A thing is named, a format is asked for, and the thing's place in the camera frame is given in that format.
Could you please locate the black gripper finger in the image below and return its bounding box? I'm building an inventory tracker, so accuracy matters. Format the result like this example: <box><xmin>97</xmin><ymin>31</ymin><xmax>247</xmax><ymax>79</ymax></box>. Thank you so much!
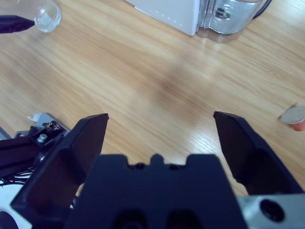
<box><xmin>10</xmin><ymin>113</ymin><xmax>110</xmax><ymax>229</ymax></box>
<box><xmin>213</xmin><ymin>111</ymin><xmax>305</xmax><ymax>197</ymax></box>
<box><xmin>0</xmin><ymin>14</ymin><xmax>36</xmax><ymax>34</ymax></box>

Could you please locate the clear glass cup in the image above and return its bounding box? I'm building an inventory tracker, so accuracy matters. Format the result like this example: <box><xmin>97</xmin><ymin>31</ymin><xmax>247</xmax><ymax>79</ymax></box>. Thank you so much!
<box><xmin>14</xmin><ymin>0</ymin><xmax>63</xmax><ymax>33</ymax></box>

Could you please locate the orange coffee capsule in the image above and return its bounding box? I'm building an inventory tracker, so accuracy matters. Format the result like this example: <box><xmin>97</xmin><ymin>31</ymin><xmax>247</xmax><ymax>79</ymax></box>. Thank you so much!
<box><xmin>280</xmin><ymin>105</ymin><xmax>305</xmax><ymax>132</ymax></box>

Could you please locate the white paper tag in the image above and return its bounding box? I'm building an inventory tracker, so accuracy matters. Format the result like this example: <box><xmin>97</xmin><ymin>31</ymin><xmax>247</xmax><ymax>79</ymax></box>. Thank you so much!
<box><xmin>26</xmin><ymin>112</ymin><xmax>43</xmax><ymax>122</ymax></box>

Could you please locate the black round object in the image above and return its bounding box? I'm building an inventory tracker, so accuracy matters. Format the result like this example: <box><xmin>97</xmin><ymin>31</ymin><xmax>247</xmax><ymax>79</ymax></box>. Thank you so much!
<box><xmin>0</xmin><ymin>211</ymin><xmax>18</xmax><ymax>229</ymax></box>

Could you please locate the dark camera post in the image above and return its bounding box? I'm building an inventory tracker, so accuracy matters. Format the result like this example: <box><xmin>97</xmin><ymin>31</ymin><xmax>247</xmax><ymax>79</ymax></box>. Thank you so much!
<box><xmin>0</xmin><ymin>133</ymin><xmax>72</xmax><ymax>177</ymax></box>

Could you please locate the white mount block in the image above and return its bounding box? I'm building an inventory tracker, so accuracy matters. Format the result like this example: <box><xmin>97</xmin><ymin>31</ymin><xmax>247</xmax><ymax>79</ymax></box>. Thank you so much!
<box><xmin>34</xmin><ymin>113</ymin><xmax>72</xmax><ymax>134</ymax></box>

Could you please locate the black power cable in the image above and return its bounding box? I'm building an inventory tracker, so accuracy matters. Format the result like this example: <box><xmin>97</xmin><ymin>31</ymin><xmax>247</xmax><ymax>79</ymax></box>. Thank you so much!
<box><xmin>253</xmin><ymin>0</ymin><xmax>273</xmax><ymax>19</ymax></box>

